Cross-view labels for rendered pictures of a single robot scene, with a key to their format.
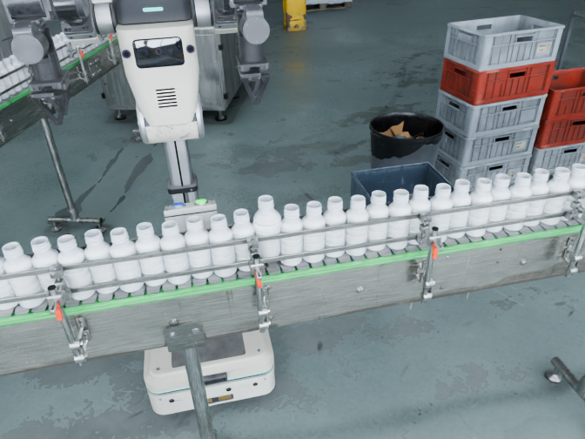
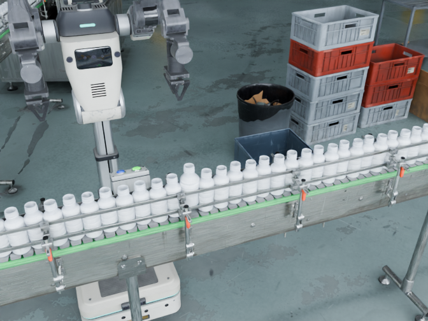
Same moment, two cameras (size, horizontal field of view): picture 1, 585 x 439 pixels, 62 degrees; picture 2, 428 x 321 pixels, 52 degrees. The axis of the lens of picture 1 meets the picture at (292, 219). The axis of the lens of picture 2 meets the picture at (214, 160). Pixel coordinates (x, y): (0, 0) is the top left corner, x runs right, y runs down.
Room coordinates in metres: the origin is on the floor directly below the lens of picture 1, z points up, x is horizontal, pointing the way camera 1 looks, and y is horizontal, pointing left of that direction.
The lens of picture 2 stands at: (-0.26, 0.18, 2.03)
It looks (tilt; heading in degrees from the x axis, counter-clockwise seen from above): 32 degrees down; 351
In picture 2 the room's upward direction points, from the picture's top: straight up
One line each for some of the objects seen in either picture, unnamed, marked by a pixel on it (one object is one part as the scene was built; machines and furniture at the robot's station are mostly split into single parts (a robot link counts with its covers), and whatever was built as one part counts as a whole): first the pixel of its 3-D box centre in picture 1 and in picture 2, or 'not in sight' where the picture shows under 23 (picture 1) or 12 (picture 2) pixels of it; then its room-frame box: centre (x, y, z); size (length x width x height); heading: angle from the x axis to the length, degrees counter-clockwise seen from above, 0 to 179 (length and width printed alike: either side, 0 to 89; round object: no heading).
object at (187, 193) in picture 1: (189, 226); (110, 185); (1.61, 0.41, 0.74); 0.11 x 0.11 x 0.40; 11
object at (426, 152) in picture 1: (401, 171); (263, 130); (2.82, -0.72, 0.32); 0.45 x 0.45 x 0.64
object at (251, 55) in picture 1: (251, 50); (176, 64); (1.17, 0.08, 1.51); 0.10 x 0.07 x 0.07; 11
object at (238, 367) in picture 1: (205, 320); (121, 258); (1.60, 0.40, 0.24); 0.68 x 0.53 x 0.41; 11
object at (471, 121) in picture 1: (488, 106); (326, 76); (3.30, -1.41, 0.55); 0.61 x 0.41 x 0.22; 109
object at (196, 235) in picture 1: (198, 246); (141, 202); (0.99, 0.24, 1.08); 0.06 x 0.06 x 0.17
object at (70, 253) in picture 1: (75, 266); (54, 222); (0.92, 0.52, 1.08); 0.06 x 0.06 x 0.17
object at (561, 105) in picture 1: (567, 92); (383, 63); (3.55, -2.08, 0.55); 0.61 x 0.41 x 0.22; 104
